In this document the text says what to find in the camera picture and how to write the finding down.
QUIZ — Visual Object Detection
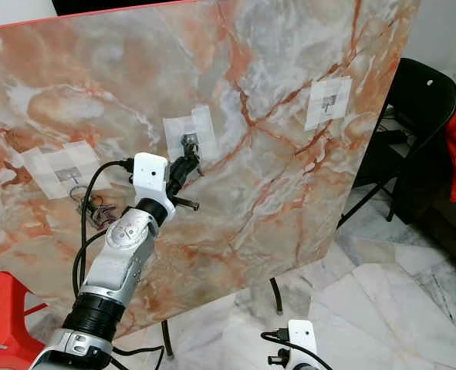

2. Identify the orange marble pattern board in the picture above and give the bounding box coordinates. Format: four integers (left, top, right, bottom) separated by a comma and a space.
0, 0, 421, 340

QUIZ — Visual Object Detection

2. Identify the red plastic stool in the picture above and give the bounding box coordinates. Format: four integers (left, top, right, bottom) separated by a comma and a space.
0, 270, 45, 370

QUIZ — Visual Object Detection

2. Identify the dark brown sofa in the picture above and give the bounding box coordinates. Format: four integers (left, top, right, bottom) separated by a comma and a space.
394, 173, 456, 259

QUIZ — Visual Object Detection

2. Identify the black folding chair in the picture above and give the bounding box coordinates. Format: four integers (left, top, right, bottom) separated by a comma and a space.
336, 58, 456, 228

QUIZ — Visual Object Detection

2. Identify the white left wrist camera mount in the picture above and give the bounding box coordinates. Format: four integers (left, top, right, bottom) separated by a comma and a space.
131, 153, 177, 221

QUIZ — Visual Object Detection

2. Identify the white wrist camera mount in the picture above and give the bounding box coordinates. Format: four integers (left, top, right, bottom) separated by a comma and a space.
131, 153, 177, 221
287, 318, 319, 370

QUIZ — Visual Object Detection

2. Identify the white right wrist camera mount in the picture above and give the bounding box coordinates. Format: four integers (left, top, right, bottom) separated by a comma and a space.
287, 318, 319, 370

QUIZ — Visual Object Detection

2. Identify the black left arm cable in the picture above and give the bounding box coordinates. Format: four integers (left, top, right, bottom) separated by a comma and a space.
71, 158, 136, 298

